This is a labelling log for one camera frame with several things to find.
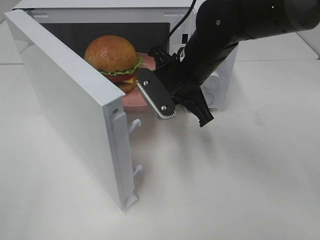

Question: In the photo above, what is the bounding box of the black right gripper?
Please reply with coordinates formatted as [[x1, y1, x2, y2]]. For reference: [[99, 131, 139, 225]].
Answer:
[[154, 53, 214, 127]]

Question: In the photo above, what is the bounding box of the round white door button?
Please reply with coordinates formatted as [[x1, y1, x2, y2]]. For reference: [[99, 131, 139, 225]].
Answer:
[[203, 93, 215, 106]]

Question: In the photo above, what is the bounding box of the pink round plate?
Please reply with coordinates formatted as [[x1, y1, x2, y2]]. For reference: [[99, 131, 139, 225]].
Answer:
[[122, 52, 156, 114]]

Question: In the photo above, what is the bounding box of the burger with lettuce and cheese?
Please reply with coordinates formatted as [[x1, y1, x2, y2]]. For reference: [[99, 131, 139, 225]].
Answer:
[[84, 35, 143, 93]]

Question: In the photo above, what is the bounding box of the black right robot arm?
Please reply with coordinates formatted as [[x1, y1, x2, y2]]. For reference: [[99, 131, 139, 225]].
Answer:
[[155, 0, 320, 126]]

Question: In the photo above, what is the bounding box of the lower white microwave knob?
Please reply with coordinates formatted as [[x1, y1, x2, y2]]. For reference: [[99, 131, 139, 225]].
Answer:
[[202, 71, 220, 91]]

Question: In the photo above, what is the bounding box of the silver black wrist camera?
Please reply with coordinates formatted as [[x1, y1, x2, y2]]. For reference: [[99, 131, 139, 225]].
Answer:
[[136, 68, 176, 120]]

